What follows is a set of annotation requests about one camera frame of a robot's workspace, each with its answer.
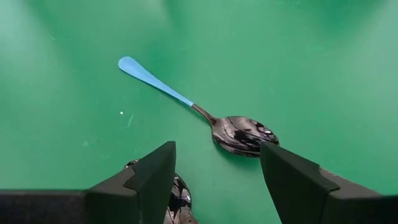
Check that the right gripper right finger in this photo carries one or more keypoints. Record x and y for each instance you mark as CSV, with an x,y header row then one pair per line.
x,y
295,186

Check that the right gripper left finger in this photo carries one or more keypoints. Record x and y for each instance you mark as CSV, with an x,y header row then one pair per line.
x,y
152,186

